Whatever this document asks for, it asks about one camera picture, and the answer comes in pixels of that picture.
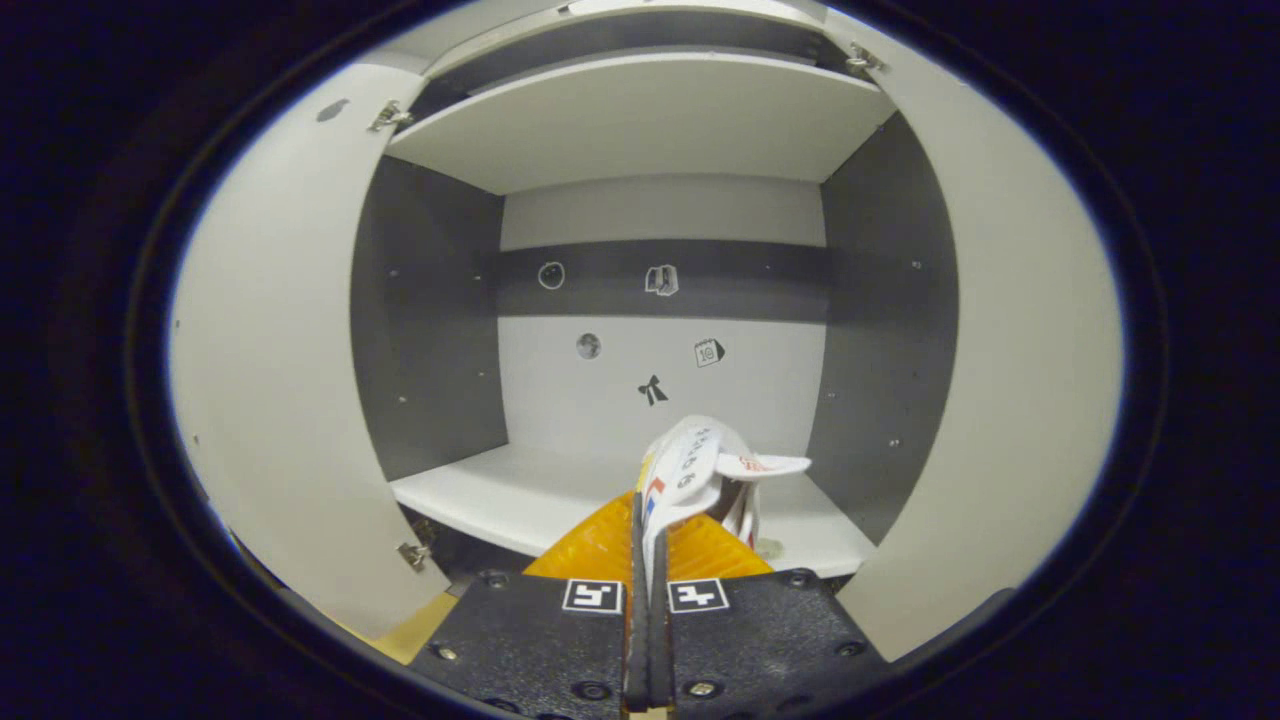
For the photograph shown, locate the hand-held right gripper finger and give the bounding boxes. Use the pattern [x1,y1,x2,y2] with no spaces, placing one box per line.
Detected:
[408,490,649,716]
[648,510,893,716]

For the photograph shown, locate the white canvas shoe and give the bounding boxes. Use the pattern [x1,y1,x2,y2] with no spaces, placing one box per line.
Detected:
[636,415,813,591]

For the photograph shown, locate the grey shoe cabinet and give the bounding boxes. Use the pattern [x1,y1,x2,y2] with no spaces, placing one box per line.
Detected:
[350,0,961,581]

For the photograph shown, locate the grey shoe cabinet door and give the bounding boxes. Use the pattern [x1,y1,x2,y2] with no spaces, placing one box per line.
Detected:
[820,10,1126,663]
[168,62,451,641]

